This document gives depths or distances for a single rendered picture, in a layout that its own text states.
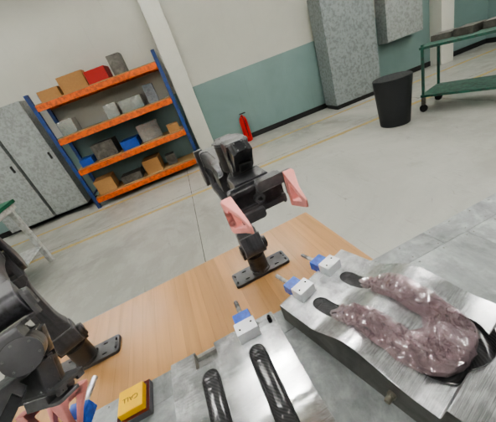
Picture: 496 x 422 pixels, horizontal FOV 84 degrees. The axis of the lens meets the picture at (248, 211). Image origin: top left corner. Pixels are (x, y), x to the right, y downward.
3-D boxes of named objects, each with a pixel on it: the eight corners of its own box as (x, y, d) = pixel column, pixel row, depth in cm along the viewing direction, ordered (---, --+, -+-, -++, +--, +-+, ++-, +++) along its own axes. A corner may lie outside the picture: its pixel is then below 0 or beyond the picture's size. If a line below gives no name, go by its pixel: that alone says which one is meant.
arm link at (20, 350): (64, 346, 45) (14, 289, 43) (5, 392, 41) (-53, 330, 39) (67, 331, 55) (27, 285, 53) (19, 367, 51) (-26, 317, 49)
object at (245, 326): (229, 312, 75) (223, 298, 72) (246, 303, 75) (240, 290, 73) (245, 352, 63) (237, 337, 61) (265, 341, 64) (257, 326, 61)
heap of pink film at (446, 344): (322, 319, 64) (315, 295, 61) (367, 273, 72) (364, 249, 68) (451, 406, 44) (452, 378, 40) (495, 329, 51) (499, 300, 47)
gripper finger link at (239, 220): (275, 198, 41) (252, 180, 49) (231, 218, 40) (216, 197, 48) (286, 233, 45) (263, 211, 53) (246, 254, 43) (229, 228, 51)
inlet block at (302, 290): (272, 287, 82) (267, 274, 80) (285, 277, 84) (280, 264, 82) (305, 309, 72) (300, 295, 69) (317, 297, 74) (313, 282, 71)
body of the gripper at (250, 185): (280, 171, 49) (264, 162, 56) (229, 195, 48) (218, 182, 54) (289, 202, 52) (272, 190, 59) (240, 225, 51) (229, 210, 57)
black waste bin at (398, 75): (369, 126, 412) (364, 83, 384) (397, 115, 416) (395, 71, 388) (392, 131, 370) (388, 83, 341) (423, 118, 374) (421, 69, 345)
